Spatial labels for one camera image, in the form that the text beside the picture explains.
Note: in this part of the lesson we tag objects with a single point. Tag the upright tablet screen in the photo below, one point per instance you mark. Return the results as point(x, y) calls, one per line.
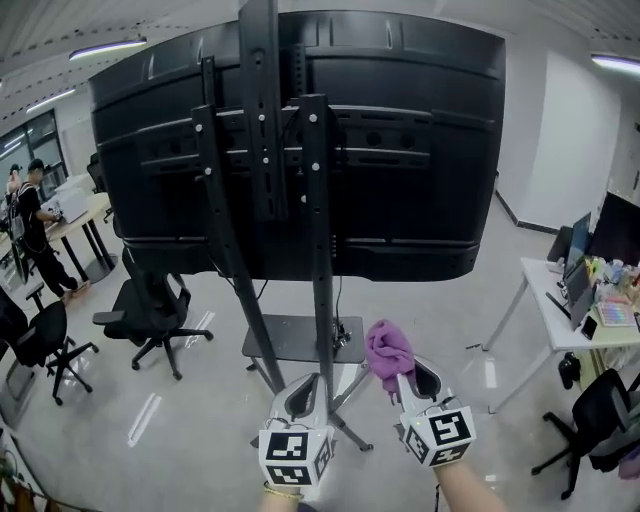
point(577, 242)

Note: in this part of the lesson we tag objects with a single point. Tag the person's right forearm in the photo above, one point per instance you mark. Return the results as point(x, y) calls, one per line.
point(470, 490)

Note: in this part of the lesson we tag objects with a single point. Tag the purple cloth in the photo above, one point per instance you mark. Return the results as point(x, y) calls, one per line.
point(387, 350)

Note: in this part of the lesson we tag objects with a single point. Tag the white office desk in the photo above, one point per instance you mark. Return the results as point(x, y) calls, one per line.
point(540, 300)

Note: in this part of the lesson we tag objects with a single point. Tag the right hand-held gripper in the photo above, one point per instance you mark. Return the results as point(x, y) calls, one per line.
point(445, 435)

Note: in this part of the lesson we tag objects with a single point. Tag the person's left forearm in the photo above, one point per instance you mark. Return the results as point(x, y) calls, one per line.
point(282, 504)

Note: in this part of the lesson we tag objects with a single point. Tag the black computer monitor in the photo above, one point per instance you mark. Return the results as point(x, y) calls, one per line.
point(617, 230)

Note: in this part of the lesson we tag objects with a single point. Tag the black smartphone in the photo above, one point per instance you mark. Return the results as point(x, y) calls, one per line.
point(589, 327)

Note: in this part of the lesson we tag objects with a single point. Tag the round wooden table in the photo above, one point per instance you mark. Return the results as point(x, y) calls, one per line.
point(70, 222)

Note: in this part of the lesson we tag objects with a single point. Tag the long ceiling light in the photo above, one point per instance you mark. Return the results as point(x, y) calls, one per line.
point(50, 100)
point(107, 48)
point(617, 63)

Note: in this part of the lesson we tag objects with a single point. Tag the black office chair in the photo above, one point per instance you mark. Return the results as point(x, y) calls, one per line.
point(597, 425)
point(37, 335)
point(147, 310)

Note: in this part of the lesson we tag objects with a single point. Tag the grey laptop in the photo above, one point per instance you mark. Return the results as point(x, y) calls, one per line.
point(580, 295)

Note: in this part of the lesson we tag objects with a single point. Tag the black wheeled television stand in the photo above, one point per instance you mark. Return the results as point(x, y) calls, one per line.
point(320, 250)

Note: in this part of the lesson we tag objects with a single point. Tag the colourful keyboard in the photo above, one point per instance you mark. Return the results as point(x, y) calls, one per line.
point(617, 313)

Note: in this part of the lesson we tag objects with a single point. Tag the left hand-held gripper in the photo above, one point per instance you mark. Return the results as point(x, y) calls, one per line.
point(290, 450)

